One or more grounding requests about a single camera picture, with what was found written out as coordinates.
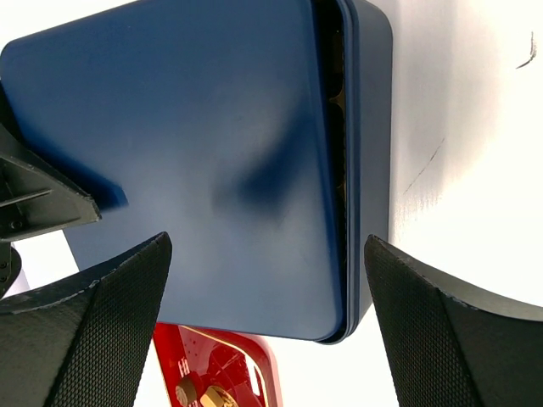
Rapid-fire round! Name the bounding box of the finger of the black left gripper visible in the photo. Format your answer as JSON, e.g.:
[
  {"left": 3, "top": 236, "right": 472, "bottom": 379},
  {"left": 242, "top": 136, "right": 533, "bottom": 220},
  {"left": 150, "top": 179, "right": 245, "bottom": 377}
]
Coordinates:
[{"left": 1, "top": 92, "right": 102, "bottom": 242}]

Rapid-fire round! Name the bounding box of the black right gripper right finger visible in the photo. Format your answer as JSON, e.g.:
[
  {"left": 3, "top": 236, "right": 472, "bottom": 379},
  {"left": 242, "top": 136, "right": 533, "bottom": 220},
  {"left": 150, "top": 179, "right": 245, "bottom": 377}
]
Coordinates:
[{"left": 364, "top": 235, "right": 542, "bottom": 406}]

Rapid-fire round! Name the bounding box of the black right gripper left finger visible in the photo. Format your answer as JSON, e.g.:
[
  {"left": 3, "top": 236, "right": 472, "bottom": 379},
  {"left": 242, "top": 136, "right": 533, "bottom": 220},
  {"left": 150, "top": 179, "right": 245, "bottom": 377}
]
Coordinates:
[{"left": 1, "top": 232, "right": 172, "bottom": 406}]

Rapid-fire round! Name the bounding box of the blue tin lid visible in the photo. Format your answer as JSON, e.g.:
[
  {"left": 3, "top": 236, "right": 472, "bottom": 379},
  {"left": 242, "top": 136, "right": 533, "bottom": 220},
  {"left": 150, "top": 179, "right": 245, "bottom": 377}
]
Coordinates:
[{"left": 1, "top": 1, "right": 344, "bottom": 341}]

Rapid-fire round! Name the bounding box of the blue chocolate tin box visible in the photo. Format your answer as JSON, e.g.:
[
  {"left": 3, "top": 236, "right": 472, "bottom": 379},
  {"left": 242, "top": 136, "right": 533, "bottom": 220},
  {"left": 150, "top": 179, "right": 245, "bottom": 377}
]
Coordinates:
[{"left": 313, "top": 1, "right": 393, "bottom": 344}]

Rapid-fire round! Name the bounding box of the red lacquer tray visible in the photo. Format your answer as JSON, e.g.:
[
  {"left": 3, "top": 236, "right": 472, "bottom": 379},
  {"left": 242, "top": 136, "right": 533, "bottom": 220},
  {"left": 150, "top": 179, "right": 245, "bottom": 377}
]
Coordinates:
[{"left": 153, "top": 323, "right": 283, "bottom": 406}]

